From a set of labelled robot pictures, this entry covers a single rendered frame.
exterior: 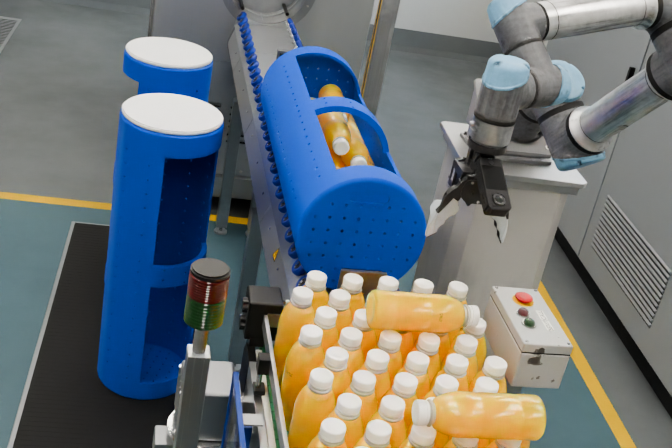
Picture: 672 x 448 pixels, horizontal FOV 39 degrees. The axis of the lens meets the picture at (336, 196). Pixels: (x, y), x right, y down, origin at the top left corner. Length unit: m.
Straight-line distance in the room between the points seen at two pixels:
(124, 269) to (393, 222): 1.00
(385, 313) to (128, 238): 1.19
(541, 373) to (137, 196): 1.26
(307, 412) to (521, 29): 0.78
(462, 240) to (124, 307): 1.00
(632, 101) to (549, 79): 0.41
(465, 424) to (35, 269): 2.62
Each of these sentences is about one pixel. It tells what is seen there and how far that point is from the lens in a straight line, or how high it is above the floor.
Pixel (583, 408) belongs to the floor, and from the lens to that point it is 3.71.
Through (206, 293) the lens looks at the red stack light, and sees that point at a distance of 1.49.
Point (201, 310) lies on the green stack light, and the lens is 1.51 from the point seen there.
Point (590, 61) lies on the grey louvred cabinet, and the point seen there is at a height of 0.88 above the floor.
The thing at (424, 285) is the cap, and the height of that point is 1.10.
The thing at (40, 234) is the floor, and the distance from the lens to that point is 4.10.
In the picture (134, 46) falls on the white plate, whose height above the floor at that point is 1.04.
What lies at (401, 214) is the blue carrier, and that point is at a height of 1.16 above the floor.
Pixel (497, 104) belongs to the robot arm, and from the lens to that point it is 1.68.
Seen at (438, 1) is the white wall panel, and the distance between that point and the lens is 7.40.
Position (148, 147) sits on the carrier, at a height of 0.98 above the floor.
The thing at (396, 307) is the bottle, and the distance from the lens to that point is 1.69.
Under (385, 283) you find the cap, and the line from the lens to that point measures 1.87.
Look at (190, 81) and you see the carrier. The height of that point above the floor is 0.99.
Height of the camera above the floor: 2.03
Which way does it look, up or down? 25 degrees down
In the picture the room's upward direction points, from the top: 11 degrees clockwise
